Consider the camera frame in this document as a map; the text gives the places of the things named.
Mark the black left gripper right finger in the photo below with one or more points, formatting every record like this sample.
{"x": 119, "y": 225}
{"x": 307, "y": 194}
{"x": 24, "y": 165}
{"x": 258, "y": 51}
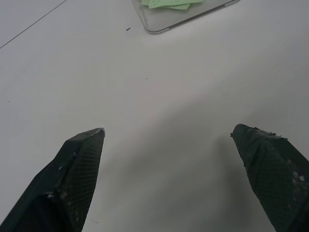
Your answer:
{"x": 272, "y": 174}

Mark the clear plastic tray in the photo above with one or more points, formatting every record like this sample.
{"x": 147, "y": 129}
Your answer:
{"x": 178, "y": 18}

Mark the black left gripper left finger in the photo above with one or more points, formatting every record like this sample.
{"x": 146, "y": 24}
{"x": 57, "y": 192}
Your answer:
{"x": 72, "y": 183}

